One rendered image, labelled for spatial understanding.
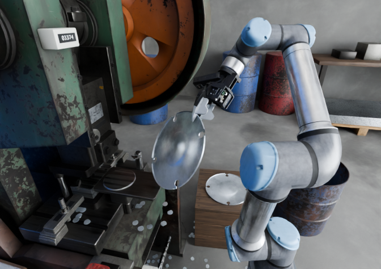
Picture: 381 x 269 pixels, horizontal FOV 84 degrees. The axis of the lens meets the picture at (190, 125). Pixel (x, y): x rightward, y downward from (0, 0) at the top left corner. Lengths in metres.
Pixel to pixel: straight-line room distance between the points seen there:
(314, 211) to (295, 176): 1.13
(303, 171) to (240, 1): 3.51
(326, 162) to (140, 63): 0.84
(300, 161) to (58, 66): 0.60
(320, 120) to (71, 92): 0.64
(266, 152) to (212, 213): 0.91
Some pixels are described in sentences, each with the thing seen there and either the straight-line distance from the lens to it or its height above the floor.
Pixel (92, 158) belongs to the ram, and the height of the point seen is 0.93.
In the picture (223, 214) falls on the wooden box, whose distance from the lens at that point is 1.38.
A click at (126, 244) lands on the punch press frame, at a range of 0.89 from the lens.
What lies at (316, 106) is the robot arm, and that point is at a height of 1.15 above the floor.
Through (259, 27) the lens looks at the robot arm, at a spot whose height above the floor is 1.33.
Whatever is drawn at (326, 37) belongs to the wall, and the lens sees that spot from 4.11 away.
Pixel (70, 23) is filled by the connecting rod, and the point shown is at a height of 1.34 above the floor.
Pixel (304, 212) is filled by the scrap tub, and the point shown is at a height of 0.23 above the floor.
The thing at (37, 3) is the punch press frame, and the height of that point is 1.38.
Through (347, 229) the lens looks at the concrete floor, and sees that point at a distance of 2.04.
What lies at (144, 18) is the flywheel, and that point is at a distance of 1.04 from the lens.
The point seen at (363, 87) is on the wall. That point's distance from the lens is 4.51.
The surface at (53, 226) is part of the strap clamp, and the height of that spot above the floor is 0.76.
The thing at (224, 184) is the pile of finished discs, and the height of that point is 0.36.
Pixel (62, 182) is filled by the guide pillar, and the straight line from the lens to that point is 0.95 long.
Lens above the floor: 1.35
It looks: 27 degrees down
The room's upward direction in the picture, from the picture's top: straight up
